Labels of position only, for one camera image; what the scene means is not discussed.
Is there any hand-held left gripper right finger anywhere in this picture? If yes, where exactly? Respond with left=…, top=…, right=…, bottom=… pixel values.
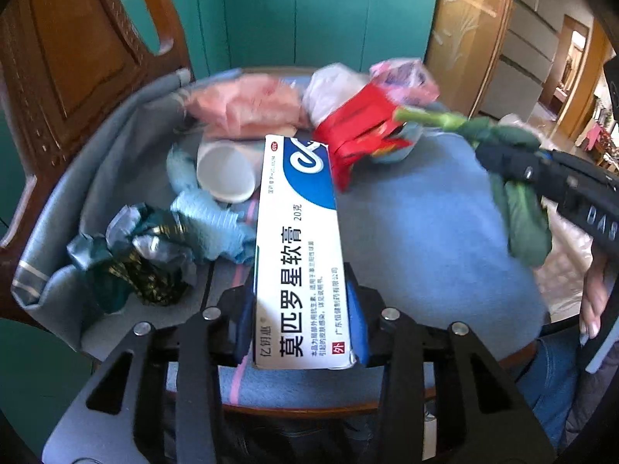
left=341, top=261, right=554, bottom=464

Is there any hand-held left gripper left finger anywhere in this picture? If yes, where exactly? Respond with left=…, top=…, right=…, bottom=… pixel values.
left=43, top=275, right=257, bottom=464

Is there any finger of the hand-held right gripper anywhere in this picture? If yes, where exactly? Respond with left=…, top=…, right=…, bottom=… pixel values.
left=476, top=140, right=557, bottom=195

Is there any green plastic bag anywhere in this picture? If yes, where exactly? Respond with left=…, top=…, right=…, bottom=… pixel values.
left=394, top=107, right=553, bottom=268

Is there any white and blue ointment box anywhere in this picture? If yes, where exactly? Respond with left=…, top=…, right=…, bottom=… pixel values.
left=252, top=134, right=357, bottom=370

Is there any white plastic bag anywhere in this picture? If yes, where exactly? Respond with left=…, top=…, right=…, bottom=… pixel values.
left=302, top=64, right=374, bottom=127

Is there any pink plastic bag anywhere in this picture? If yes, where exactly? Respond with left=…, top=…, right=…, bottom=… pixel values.
left=186, top=74, right=311, bottom=139

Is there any person's right hand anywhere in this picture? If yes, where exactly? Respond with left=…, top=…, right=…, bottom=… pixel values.
left=579, top=251, right=608, bottom=347

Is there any grey-blue striped tablecloth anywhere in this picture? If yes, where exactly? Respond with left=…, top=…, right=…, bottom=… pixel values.
left=12, top=68, right=549, bottom=409

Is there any white drawer cabinet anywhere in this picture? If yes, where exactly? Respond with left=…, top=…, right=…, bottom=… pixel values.
left=476, top=0, right=566, bottom=121

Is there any dark green foil wrapper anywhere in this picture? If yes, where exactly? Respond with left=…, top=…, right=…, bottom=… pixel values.
left=67, top=203, right=200, bottom=313

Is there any wooden-framed glass door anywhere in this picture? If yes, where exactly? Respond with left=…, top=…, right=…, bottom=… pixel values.
left=426, top=0, right=519, bottom=118

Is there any pink printed wrapper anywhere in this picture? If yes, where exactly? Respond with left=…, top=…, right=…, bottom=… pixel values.
left=370, top=58, right=441, bottom=107

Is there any white cup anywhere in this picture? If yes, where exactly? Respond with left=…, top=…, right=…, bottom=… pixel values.
left=196, top=141, right=265, bottom=203

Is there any red crumpled wrapper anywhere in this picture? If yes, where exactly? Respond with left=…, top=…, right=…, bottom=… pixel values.
left=313, top=84, right=413, bottom=192

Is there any person's blue jeans leg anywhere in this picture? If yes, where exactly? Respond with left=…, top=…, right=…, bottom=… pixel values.
left=513, top=329, right=597, bottom=455

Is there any teal kitchen cabinet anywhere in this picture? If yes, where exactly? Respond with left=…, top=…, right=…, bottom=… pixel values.
left=113, top=0, right=443, bottom=79

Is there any teal side cabinet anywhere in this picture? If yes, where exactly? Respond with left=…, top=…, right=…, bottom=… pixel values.
left=0, top=111, right=26, bottom=225

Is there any carved wooden chair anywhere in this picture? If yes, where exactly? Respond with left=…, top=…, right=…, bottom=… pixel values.
left=0, top=0, right=195, bottom=324

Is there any wooden doorway frame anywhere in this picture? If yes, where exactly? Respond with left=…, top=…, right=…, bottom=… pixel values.
left=537, top=15, right=593, bottom=121

